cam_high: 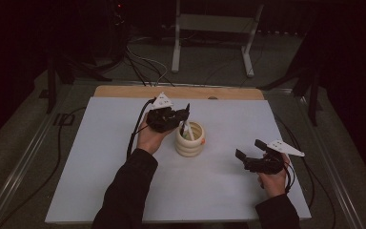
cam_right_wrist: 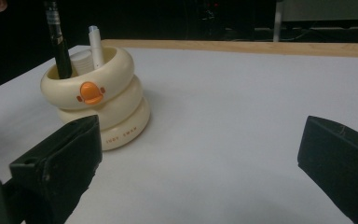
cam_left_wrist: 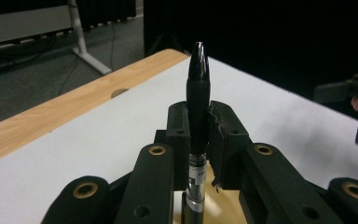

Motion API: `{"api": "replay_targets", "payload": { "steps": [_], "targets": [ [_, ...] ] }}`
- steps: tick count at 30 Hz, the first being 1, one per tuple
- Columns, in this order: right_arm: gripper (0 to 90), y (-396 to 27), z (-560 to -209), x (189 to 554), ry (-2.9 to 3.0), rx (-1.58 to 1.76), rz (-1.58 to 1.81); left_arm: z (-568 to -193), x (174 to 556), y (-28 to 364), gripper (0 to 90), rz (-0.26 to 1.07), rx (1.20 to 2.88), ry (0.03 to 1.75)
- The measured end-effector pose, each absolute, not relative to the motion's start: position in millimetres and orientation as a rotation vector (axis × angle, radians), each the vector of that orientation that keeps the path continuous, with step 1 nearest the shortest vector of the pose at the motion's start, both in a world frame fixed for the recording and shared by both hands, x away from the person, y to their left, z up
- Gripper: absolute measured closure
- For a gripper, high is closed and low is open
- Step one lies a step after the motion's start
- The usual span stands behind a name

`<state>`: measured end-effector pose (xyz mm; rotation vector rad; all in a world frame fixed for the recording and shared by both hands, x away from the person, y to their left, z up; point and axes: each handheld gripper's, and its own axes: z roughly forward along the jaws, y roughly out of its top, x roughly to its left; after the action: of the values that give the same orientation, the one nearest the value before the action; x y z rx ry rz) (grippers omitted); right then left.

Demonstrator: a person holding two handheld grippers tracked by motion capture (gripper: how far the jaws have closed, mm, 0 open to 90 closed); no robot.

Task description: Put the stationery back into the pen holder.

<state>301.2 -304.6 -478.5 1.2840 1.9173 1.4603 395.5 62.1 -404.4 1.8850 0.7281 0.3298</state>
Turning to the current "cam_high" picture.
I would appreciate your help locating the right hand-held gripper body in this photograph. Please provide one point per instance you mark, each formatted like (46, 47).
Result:
(267, 162)

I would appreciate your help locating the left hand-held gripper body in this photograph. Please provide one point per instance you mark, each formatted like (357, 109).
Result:
(163, 119)

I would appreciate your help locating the green and white glue stick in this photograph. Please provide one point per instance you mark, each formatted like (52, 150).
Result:
(189, 131)

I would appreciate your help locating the cream ribbed pen holder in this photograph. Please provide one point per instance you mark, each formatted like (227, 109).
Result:
(189, 149)

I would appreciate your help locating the person's right hand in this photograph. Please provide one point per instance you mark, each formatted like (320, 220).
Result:
(273, 184)

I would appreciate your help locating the person's left hand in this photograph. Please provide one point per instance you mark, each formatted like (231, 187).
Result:
(151, 140)

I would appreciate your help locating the white table mat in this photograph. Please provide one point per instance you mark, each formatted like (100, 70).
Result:
(108, 159)

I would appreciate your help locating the black tripod stand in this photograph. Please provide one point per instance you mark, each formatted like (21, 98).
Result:
(313, 95)
(52, 86)

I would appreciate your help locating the grey metal stand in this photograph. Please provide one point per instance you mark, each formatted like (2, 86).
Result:
(214, 24)

